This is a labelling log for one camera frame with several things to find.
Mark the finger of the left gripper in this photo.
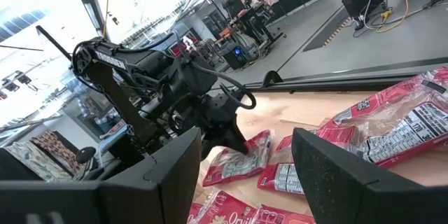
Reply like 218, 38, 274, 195
223, 125, 250, 155
202, 136, 225, 160

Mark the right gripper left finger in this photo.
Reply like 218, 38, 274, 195
0, 127, 202, 224

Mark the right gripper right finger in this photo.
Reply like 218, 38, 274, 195
292, 128, 448, 224

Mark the red popcorn bag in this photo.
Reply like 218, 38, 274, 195
253, 204, 316, 224
187, 190, 260, 224
202, 129, 274, 188
316, 66, 448, 169
257, 133, 318, 195

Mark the black computer tower blue light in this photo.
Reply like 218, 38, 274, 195
222, 43, 251, 71

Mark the black clamp on table edge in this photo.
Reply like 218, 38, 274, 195
262, 70, 284, 88

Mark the black round knob on stem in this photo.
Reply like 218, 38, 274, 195
75, 146, 97, 165

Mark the brown patterned cloth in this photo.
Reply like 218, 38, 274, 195
29, 129, 83, 176

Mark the black work desk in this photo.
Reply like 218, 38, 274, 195
223, 5, 286, 55

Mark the pale patterned cloth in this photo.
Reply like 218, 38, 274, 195
3, 141, 73, 183

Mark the black floor mat striped edge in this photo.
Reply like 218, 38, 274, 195
302, 6, 355, 53

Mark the black ceiling spotlight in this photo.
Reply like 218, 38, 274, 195
0, 78, 20, 94
14, 71, 33, 85

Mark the black metal rod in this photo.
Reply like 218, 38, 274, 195
34, 24, 74, 61

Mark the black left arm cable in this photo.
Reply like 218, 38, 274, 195
190, 61, 257, 111

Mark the dark window frame post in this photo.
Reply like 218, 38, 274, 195
75, 0, 111, 39

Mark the yellow floor cable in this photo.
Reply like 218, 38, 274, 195
376, 0, 410, 34

